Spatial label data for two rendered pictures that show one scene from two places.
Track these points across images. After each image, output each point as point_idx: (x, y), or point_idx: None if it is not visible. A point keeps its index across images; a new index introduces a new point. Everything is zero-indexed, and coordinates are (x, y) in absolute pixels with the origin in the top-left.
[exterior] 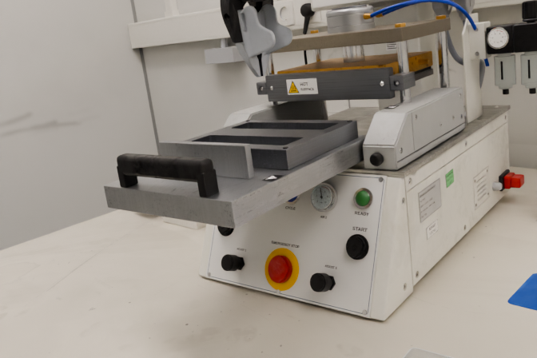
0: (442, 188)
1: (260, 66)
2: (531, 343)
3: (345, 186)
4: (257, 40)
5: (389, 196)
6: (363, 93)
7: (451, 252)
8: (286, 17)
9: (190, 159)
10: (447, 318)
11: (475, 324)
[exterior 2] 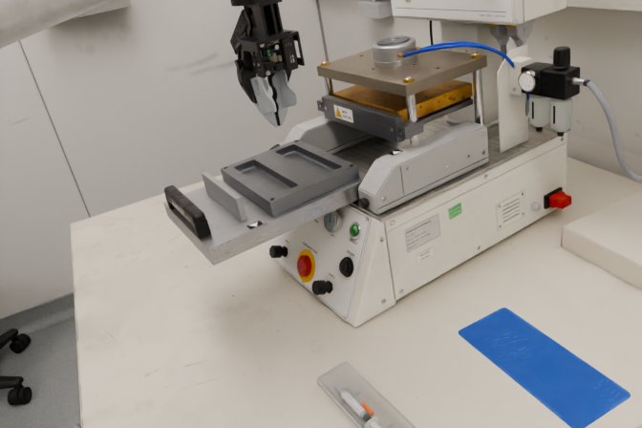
0: (442, 221)
1: (278, 117)
2: (441, 374)
3: (347, 216)
4: (267, 103)
5: (371, 234)
6: (380, 133)
7: (459, 267)
8: None
9: (191, 210)
10: (402, 335)
11: (417, 346)
